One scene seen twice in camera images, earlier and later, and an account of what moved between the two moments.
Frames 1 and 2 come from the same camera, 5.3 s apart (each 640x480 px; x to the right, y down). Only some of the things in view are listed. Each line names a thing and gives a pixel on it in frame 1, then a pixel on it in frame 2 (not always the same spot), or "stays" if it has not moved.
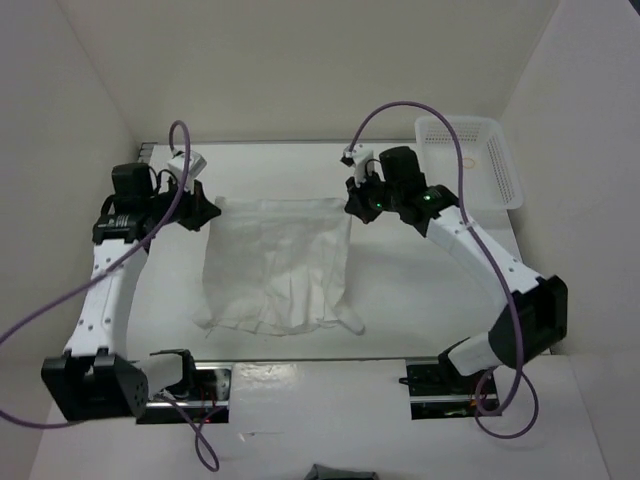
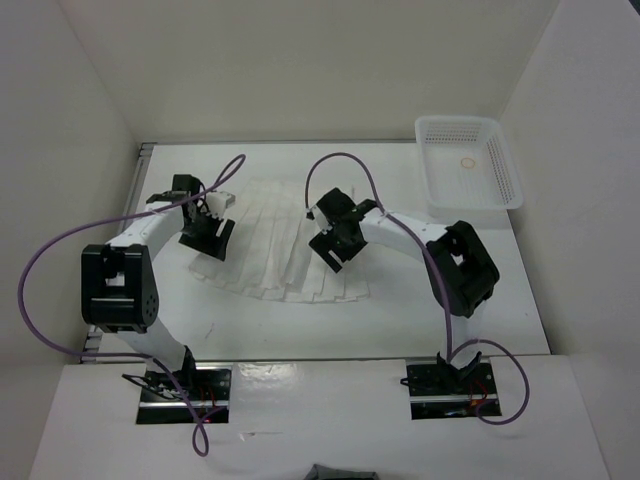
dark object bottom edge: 320,472 stays
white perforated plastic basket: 490,177 stays
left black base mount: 202,396 stays
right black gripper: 357,203 -> 319,245
